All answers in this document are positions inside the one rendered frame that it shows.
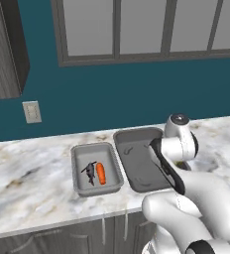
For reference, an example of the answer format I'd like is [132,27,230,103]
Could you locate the silver cupboard door handle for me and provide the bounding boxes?
[123,209,129,242]
[101,213,107,246]

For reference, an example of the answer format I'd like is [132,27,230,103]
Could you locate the silver drawer handle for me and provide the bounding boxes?
[33,228,64,240]

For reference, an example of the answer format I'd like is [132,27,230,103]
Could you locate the dark grey drawer front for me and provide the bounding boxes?
[0,227,66,254]

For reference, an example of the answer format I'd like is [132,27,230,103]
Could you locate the white wall socket plate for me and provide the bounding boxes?
[21,100,43,125]

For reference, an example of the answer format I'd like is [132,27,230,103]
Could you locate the dark grey cupboard door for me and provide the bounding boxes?
[64,215,117,254]
[114,210,159,254]

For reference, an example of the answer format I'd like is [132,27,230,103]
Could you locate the dark grey fish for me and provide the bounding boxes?
[80,161,98,187]

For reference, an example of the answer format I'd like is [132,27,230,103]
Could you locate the dark grey wall cupboard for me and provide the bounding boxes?
[0,0,31,101]

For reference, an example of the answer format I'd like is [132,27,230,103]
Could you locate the grey framed window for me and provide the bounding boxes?
[50,0,230,68]

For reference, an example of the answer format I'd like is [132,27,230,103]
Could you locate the orange carrot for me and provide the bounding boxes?
[95,162,107,187]

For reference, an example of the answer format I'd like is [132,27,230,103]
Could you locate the large grey tupperware container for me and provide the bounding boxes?
[112,126,174,194]

